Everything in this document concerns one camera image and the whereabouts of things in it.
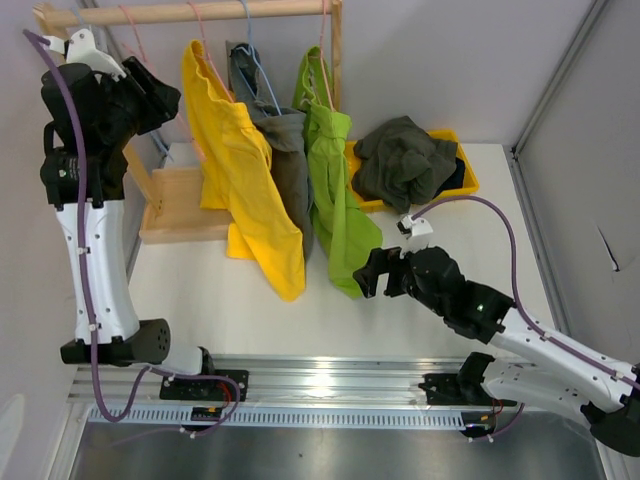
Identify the dark olive grey shorts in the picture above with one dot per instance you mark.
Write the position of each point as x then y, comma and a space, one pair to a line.
402, 165

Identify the light grey shorts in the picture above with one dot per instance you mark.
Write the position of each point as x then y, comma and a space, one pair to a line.
284, 134

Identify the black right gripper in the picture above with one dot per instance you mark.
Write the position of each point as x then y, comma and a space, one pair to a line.
380, 261

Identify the yellow shorts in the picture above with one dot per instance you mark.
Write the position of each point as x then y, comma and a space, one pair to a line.
236, 166

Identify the aluminium mounting rail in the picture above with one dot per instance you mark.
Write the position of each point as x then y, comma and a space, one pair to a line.
280, 381

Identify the blue hanger of grey shorts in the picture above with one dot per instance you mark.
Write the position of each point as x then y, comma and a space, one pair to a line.
250, 51

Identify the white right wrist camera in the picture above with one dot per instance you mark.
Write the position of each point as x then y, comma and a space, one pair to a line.
417, 233

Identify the pink hanger of yellow shorts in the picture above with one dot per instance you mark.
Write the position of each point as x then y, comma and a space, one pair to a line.
207, 53

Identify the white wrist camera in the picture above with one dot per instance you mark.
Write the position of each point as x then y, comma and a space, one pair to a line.
81, 48
417, 233

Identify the slotted white cable duct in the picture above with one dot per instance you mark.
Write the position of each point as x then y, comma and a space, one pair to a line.
193, 417

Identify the wooden clothes rack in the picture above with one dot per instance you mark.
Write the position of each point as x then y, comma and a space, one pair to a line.
172, 212

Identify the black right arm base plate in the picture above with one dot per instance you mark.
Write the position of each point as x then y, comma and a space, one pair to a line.
449, 389

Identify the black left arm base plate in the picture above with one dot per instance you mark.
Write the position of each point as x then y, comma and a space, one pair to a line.
206, 390

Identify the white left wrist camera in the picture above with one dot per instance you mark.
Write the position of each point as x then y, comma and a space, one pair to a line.
81, 48

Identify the pink hanger of olive shorts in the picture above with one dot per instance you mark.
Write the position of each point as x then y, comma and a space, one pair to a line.
145, 60

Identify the lime green shorts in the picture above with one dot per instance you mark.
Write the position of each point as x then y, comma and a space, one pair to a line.
345, 233

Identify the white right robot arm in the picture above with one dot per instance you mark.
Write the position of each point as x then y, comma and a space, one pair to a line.
557, 374

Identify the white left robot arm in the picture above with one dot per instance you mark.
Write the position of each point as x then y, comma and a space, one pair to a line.
88, 196

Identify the navy blue shorts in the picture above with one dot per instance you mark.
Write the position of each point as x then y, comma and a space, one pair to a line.
456, 179

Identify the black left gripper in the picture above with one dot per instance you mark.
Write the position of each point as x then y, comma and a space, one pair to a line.
161, 100

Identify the pink hanger of green shorts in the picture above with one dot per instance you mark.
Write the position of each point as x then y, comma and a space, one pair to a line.
325, 60

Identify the yellow plastic tray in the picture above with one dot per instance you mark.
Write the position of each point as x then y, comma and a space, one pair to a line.
470, 183

